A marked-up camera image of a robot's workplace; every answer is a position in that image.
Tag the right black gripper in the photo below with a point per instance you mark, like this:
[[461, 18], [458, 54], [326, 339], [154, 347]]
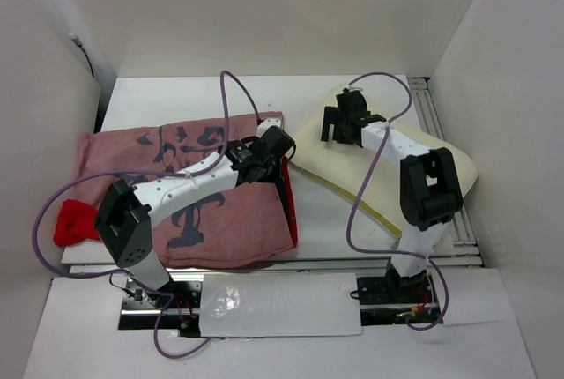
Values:
[[331, 114]]

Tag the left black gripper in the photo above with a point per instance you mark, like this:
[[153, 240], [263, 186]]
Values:
[[274, 173]]

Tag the red patterned pillowcase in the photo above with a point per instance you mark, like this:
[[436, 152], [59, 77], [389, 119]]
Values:
[[220, 230]]

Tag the cream pillow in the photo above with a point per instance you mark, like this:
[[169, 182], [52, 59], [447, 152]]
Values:
[[342, 168]]

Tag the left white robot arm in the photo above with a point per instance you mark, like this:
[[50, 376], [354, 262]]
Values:
[[129, 213]]

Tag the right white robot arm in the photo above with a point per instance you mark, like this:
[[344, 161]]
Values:
[[429, 189]]

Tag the white cover plate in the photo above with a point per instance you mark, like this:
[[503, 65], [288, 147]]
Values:
[[279, 305]]

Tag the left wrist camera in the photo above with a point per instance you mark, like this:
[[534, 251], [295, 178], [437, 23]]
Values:
[[268, 122]]

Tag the right aluminium side rail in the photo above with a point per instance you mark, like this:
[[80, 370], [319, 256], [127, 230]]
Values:
[[442, 163]]

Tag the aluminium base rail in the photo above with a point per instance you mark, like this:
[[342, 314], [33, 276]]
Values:
[[177, 314]]

